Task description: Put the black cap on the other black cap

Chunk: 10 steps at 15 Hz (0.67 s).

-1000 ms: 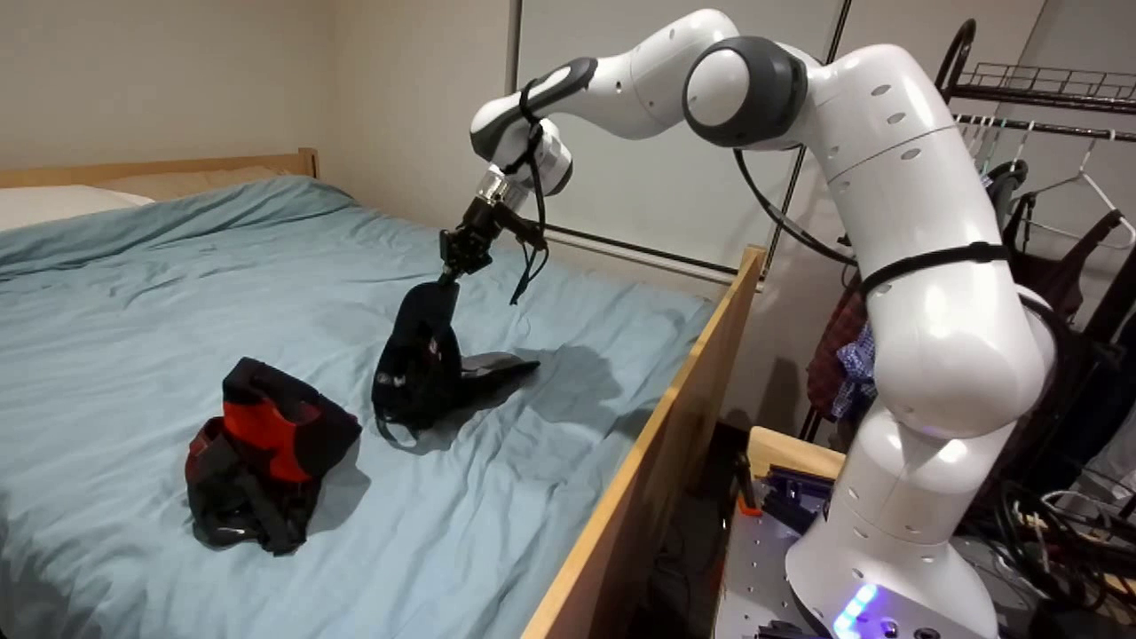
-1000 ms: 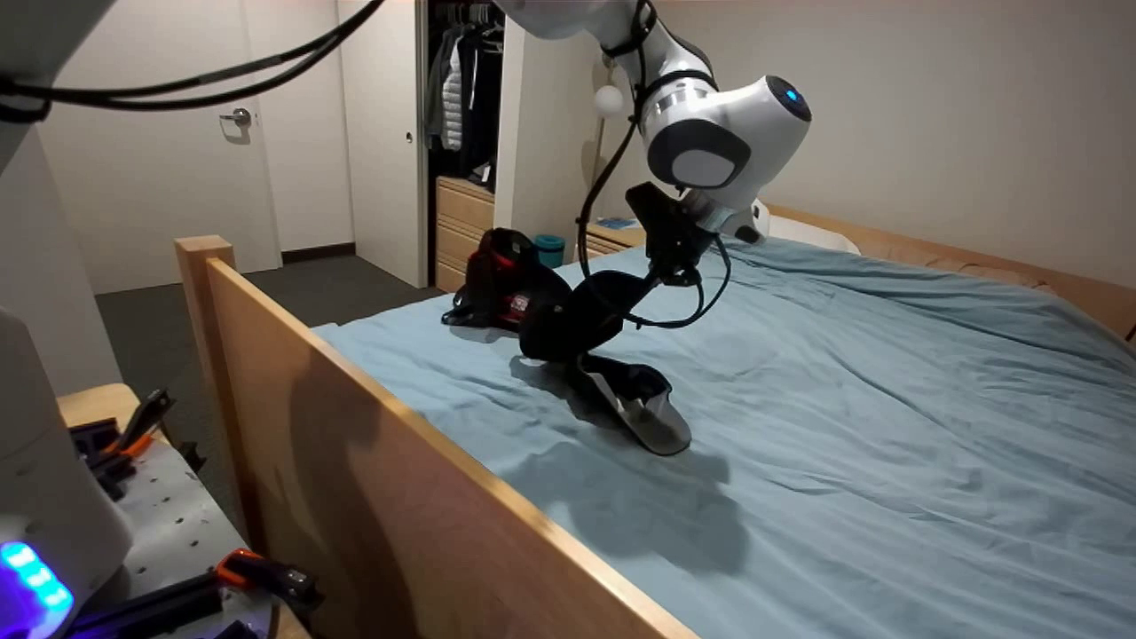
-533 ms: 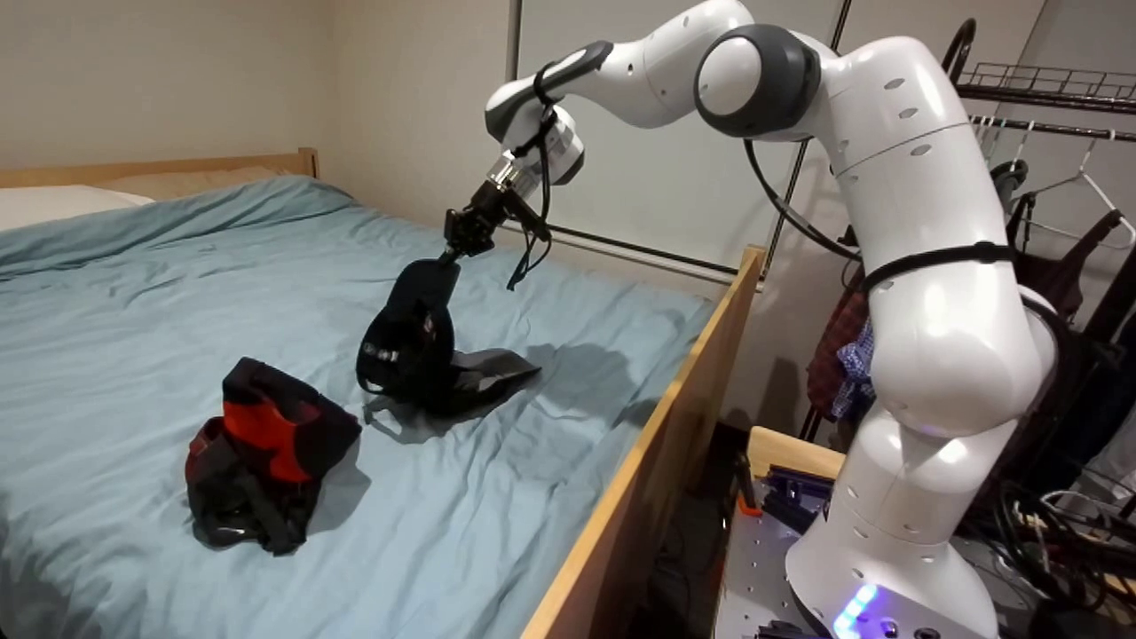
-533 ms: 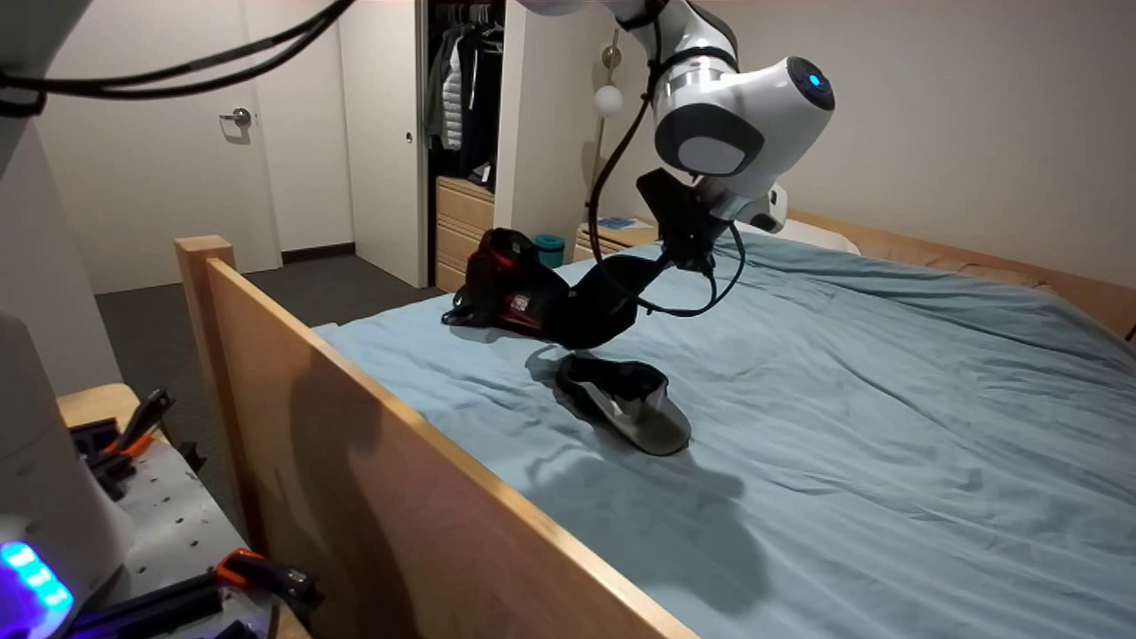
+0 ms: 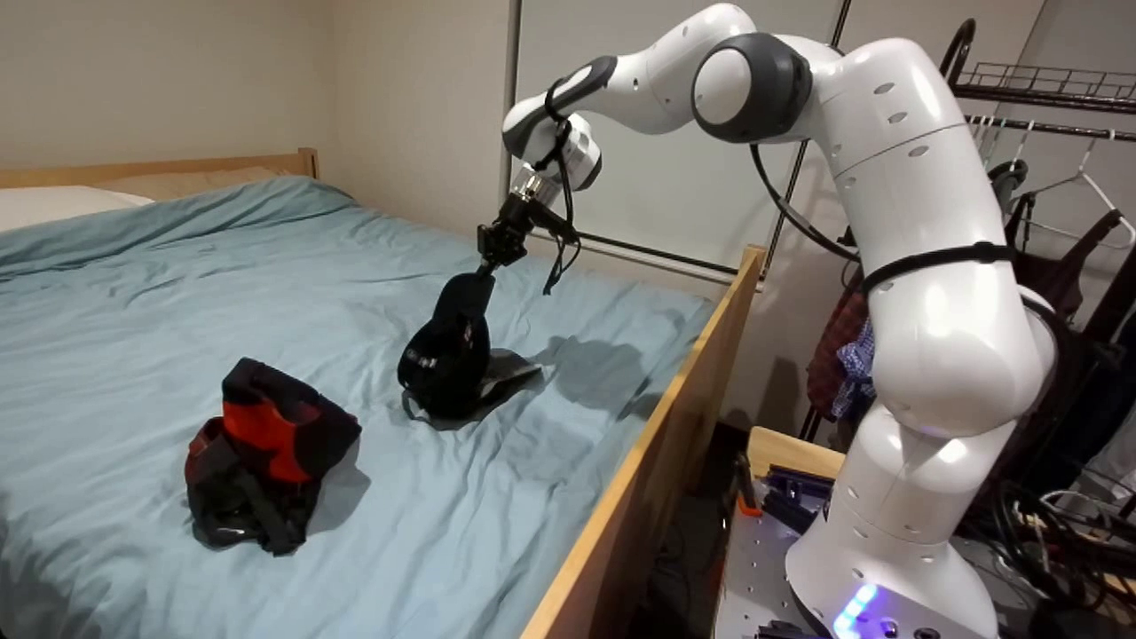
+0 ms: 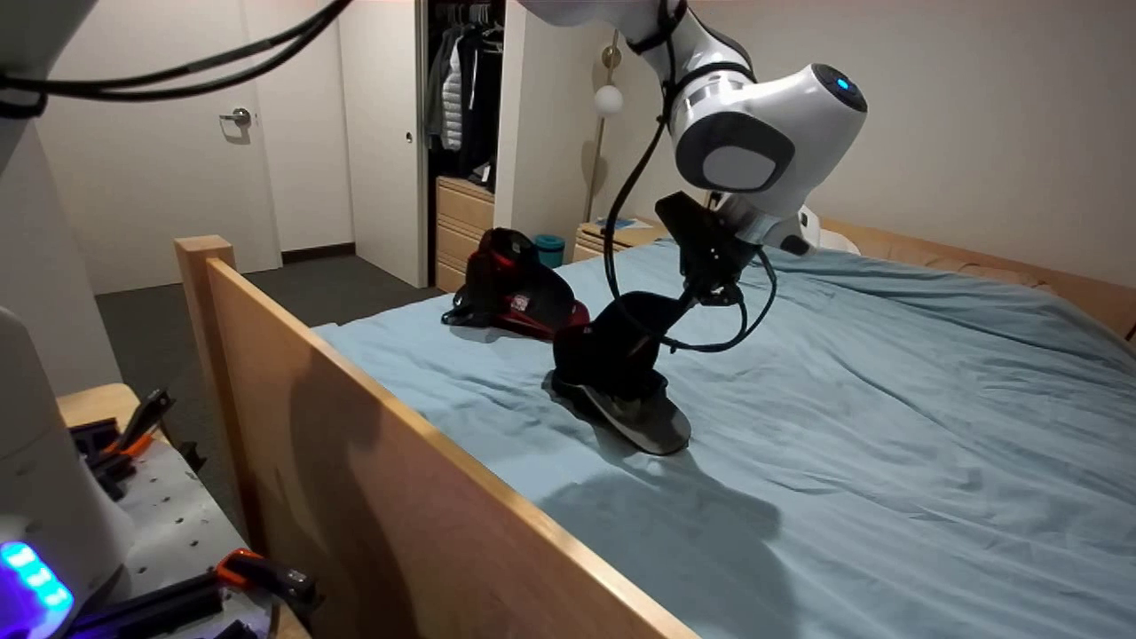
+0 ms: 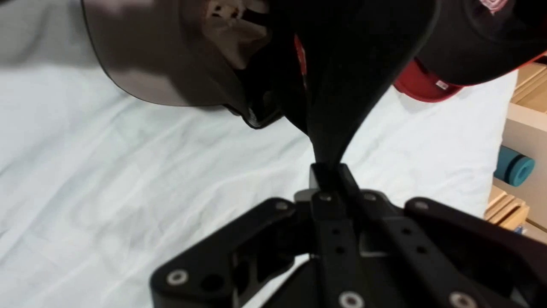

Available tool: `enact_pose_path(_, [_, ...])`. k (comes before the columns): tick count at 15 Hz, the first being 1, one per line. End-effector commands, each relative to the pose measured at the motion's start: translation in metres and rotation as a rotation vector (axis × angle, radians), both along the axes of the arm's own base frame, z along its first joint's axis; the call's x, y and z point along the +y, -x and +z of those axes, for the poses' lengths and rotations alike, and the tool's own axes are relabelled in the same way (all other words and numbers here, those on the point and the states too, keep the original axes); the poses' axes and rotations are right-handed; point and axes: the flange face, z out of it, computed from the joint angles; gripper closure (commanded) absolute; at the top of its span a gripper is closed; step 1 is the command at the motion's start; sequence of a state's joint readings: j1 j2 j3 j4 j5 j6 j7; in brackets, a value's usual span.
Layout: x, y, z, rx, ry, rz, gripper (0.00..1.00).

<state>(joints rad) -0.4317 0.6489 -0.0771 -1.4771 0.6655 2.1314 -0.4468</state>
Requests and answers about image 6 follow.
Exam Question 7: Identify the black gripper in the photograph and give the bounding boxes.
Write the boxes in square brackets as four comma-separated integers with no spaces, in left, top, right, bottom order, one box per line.
[653,188,762,310]

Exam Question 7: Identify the black cap with gray brim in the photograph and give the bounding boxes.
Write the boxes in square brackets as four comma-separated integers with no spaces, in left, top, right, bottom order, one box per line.
[544,290,700,462]

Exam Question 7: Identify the black cap with red brim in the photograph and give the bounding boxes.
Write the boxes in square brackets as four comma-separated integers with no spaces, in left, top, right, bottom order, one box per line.
[440,223,592,349]

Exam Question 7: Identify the wooden nightstand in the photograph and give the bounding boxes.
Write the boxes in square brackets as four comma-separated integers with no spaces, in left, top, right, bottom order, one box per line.
[570,217,667,265]

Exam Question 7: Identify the white pillow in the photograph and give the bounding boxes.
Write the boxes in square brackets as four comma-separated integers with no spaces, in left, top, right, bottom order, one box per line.
[794,205,862,260]

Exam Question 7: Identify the teal bin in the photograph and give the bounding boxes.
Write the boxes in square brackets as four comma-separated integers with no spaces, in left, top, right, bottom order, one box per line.
[527,232,570,274]

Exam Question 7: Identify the wooden dresser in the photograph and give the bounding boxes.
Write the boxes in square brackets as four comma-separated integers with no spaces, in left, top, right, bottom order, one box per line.
[434,174,498,293]

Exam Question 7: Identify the light blue bedsheet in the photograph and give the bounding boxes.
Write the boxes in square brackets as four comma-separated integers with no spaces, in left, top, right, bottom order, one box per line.
[312,233,1136,639]

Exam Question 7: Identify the hanging clothes in closet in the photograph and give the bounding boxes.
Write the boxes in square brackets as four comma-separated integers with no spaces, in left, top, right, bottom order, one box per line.
[426,19,507,190]

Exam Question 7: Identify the white closet door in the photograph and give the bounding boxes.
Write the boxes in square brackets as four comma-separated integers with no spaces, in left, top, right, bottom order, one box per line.
[338,0,434,290]

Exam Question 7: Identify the white room door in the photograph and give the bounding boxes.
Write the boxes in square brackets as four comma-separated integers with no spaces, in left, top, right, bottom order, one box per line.
[242,0,359,254]

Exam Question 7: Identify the orange and black clamp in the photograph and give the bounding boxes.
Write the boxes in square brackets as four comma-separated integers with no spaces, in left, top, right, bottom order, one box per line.
[66,384,178,501]
[66,542,320,639]

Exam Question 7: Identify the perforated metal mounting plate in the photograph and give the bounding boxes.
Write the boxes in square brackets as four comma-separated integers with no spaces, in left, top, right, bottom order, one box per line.
[106,432,276,639]

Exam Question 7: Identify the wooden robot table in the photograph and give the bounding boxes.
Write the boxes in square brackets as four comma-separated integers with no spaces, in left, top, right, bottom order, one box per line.
[52,378,150,435]

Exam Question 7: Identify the wall lamp with white globe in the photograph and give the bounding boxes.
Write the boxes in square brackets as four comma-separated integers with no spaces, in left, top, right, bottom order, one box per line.
[579,33,628,228]

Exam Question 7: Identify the wooden bed frame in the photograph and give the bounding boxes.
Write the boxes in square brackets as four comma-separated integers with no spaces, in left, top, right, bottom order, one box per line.
[173,210,1136,639]

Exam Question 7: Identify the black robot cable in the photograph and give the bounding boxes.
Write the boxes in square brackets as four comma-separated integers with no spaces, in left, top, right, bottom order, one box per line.
[0,0,782,357]

